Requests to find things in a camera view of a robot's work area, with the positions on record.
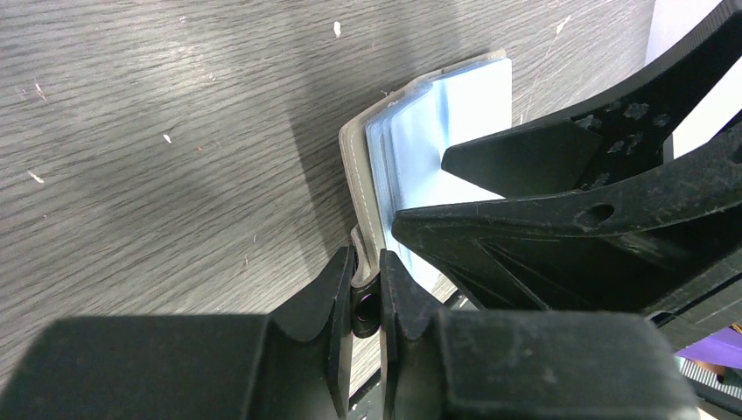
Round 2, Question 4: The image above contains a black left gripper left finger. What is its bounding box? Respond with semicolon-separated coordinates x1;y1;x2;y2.
1;247;355;419

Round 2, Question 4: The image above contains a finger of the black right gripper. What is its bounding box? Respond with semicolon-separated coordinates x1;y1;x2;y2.
441;1;741;199
393;125;741;316

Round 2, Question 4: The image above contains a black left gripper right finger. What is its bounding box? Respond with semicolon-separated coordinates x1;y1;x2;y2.
380;251;699;419

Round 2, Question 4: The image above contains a grey card holder wallet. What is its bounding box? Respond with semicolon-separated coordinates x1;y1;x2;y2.
339;49;512;296

